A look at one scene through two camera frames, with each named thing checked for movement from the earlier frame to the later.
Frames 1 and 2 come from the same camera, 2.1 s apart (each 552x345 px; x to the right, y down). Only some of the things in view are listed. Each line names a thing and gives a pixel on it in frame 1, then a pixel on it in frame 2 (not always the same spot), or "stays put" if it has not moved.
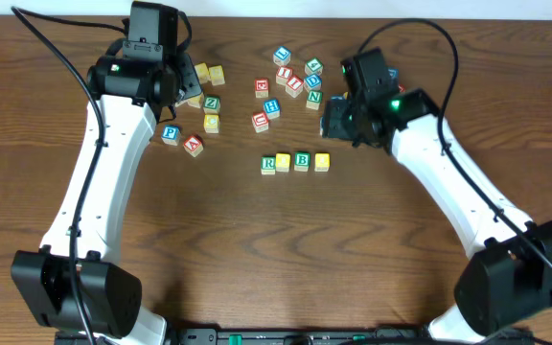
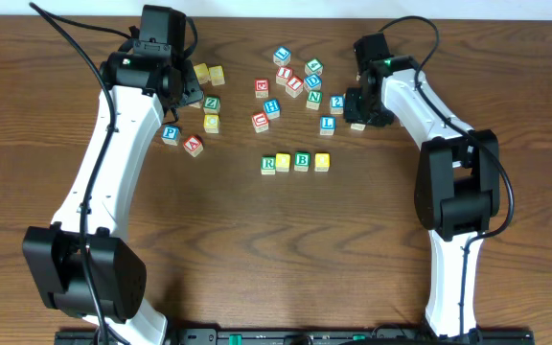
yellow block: x=283 y=162 stays put
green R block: x=267 y=165 stays put
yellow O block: x=322 y=162 stays put
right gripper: x=334 y=121 -> x=382 y=116
